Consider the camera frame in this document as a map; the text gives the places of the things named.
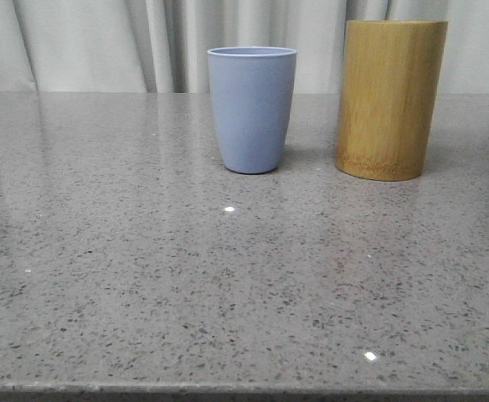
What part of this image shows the grey curtain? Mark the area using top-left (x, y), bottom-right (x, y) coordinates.
top-left (0, 1), bottom-right (489, 94)

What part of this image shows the bamboo cup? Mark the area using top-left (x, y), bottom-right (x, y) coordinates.
top-left (335, 20), bottom-right (448, 181)

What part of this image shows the blue plastic cup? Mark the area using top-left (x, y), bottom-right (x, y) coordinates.
top-left (207, 46), bottom-right (297, 174)

